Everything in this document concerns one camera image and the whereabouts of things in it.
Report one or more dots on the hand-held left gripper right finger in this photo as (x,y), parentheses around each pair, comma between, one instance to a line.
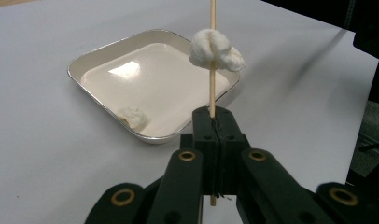
(240,174)

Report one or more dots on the light wooden board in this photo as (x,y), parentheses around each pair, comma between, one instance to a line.
(7,2)

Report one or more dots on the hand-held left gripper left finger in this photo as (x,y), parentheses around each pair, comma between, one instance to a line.
(206,155)

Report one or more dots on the square metal tray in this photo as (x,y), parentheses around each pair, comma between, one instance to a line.
(153,84)

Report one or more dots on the thin wooden skewer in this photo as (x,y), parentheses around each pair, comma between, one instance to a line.
(212,90)

